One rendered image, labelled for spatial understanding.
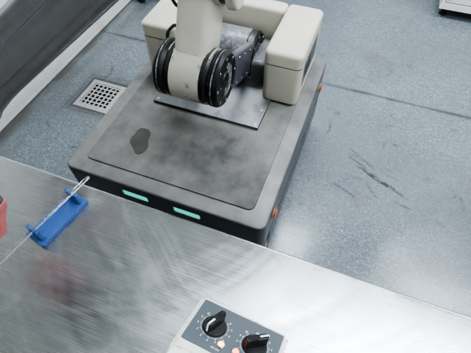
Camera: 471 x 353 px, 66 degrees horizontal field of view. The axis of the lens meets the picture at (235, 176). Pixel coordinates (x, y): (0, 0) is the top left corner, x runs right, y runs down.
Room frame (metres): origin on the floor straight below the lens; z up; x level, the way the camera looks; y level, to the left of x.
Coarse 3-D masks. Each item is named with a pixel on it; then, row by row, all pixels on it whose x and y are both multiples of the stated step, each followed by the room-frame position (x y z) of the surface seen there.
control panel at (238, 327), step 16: (208, 304) 0.14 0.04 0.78; (192, 320) 0.12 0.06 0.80; (224, 320) 0.12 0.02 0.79; (240, 320) 0.12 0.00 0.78; (192, 336) 0.10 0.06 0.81; (208, 336) 0.10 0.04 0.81; (224, 336) 0.10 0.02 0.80; (240, 336) 0.10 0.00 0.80; (272, 336) 0.10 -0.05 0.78; (224, 352) 0.08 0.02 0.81; (240, 352) 0.08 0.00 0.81; (272, 352) 0.08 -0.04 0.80
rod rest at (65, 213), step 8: (72, 200) 0.33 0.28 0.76; (80, 200) 0.32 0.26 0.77; (64, 208) 0.31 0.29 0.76; (72, 208) 0.31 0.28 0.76; (80, 208) 0.31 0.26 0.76; (56, 216) 0.30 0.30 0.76; (64, 216) 0.30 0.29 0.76; (72, 216) 0.30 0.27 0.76; (48, 224) 0.28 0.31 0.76; (56, 224) 0.28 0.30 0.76; (64, 224) 0.28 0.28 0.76; (40, 232) 0.27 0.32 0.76; (48, 232) 0.27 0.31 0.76; (56, 232) 0.27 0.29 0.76; (40, 240) 0.25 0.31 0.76; (48, 240) 0.26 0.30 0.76
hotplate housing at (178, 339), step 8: (200, 304) 0.14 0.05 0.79; (192, 312) 0.13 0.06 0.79; (184, 328) 0.11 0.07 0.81; (176, 336) 0.10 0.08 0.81; (176, 344) 0.09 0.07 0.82; (184, 344) 0.09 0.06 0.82; (192, 344) 0.09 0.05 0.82; (192, 352) 0.08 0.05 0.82; (200, 352) 0.08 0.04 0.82; (208, 352) 0.08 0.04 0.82; (280, 352) 0.08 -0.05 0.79
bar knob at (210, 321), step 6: (222, 312) 0.13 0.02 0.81; (210, 318) 0.12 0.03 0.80; (216, 318) 0.12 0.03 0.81; (222, 318) 0.12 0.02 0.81; (204, 324) 0.11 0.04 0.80; (210, 324) 0.11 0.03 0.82; (216, 324) 0.11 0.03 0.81; (222, 324) 0.11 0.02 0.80; (204, 330) 0.11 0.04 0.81; (210, 330) 0.10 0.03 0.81; (216, 330) 0.11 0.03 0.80; (222, 330) 0.11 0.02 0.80; (216, 336) 0.10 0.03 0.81
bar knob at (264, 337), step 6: (246, 336) 0.10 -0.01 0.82; (252, 336) 0.10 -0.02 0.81; (258, 336) 0.10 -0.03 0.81; (264, 336) 0.10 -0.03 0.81; (246, 342) 0.09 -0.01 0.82; (252, 342) 0.09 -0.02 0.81; (258, 342) 0.09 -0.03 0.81; (264, 342) 0.09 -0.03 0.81; (246, 348) 0.08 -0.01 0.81; (252, 348) 0.08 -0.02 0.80; (258, 348) 0.08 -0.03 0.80; (264, 348) 0.08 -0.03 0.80
